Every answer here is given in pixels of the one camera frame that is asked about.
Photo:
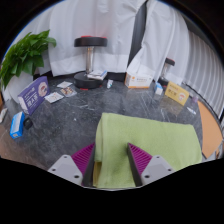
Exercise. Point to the blue and white box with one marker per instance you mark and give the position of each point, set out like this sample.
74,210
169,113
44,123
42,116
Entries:
16,125

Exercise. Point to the yellow printed box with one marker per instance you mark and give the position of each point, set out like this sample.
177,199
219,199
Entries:
177,93

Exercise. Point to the small white packet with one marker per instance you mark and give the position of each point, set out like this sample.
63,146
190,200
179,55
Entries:
3,115

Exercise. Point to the purple printed box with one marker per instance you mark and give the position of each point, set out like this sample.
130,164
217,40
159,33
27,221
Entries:
33,95

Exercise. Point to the white and orange box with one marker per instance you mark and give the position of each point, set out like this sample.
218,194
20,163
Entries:
138,81

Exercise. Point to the printed picture card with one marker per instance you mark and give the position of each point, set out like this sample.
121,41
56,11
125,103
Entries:
68,91

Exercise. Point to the white plant pot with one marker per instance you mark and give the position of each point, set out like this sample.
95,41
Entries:
16,87

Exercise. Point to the white pleated curtain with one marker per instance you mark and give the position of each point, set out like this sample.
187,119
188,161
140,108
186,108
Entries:
205,66

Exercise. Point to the green leafy plant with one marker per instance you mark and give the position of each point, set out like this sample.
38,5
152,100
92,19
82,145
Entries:
25,55

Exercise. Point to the small purple item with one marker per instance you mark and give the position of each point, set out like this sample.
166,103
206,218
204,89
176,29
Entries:
194,99

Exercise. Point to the small black object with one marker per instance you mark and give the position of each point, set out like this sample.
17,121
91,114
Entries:
28,123

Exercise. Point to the white and blue book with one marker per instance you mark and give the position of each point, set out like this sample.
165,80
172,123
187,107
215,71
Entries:
97,75

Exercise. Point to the orange mat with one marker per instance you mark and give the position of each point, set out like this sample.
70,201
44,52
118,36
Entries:
210,130

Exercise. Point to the white card packet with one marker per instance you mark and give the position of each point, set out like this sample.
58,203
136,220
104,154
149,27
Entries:
64,84
53,97

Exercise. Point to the small white tube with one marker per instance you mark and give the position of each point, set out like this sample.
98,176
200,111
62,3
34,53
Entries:
109,83
191,110

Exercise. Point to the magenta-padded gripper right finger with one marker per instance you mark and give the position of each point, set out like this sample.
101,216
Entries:
155,166

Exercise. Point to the black round stool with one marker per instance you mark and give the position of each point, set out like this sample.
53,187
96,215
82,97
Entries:
169,62
90,41

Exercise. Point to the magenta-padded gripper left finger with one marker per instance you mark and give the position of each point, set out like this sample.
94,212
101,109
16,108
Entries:
68,168

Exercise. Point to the green towel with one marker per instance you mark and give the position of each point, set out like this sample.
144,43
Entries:
153,133

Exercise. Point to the small blue white box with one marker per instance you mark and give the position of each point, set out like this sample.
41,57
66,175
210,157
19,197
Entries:
158,89

